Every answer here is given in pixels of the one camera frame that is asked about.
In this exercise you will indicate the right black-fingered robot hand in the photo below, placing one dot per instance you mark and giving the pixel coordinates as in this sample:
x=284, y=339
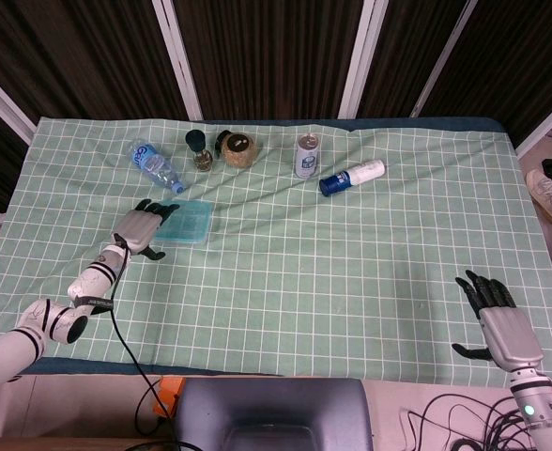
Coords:
x=510, y=336

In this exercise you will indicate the left black-fingered robot hand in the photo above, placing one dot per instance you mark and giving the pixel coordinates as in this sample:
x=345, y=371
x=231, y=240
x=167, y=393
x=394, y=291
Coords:
x=137, y=230

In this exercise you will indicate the teal plastic lid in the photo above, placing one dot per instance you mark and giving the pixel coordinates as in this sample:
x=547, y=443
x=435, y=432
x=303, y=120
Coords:
x=189, y=223

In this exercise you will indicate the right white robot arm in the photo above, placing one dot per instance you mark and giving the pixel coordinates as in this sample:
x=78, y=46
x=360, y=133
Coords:
x=539, y=409

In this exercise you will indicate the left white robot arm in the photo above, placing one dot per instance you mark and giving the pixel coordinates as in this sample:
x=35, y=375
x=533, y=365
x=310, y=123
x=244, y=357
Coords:
x=50, y=321

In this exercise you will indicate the clear plastic container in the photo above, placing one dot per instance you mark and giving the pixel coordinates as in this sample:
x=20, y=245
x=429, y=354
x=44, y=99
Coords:
x=182, y=242

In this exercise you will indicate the orange device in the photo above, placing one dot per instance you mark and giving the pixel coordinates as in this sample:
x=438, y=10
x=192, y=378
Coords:
x=168, y=399

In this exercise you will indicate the clear plastic water bottle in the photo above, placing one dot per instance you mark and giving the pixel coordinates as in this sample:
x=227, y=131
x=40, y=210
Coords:
x=156, y=166

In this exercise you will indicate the small glass bottle black cap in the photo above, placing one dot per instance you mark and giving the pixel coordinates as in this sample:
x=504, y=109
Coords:
x=201, y=157

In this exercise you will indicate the round glass jar with grains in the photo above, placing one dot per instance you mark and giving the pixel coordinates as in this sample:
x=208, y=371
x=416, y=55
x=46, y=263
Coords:
x=240, y=150

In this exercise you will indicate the white sneaker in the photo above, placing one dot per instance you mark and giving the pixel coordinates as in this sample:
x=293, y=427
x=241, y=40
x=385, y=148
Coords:
x=543, y=190

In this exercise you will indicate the green checked tablecloth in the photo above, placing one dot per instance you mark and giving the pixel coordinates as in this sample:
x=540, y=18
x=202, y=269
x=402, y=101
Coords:
x=304, y=282

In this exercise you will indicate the white drink can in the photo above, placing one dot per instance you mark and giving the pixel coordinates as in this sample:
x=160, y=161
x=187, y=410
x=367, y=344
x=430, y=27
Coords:
x=307, y=157

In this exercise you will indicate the white bottle with blue cap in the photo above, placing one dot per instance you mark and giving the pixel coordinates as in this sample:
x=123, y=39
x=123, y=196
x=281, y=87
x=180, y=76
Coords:
x=353, y=177

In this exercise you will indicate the grey robot chest housing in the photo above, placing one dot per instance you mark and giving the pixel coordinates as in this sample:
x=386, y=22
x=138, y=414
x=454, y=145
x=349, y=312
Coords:
x=271, y=413

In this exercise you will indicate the white partition frame post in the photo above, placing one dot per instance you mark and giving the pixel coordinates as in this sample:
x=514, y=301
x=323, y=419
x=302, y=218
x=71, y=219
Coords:
x=361, y=61
x=4, y=105
x=444, y=54
x=548, y=126
x=178, y=56

